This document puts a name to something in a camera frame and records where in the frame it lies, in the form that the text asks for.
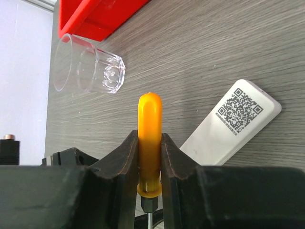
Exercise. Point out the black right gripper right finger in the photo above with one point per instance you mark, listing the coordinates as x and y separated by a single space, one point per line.
214 197

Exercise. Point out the red plastic tray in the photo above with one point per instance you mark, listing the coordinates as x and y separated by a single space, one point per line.
95 19

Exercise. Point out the long white remote control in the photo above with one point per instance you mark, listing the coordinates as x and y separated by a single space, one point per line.
241 113

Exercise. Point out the orange handle screwdriver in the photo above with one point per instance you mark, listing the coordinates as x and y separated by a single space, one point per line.
149 151

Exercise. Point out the clear plastic cup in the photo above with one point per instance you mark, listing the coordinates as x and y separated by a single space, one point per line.
80 66

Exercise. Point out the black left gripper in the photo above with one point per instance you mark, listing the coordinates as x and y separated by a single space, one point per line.
10 155

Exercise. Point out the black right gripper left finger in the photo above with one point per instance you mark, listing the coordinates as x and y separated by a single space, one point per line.
70 189

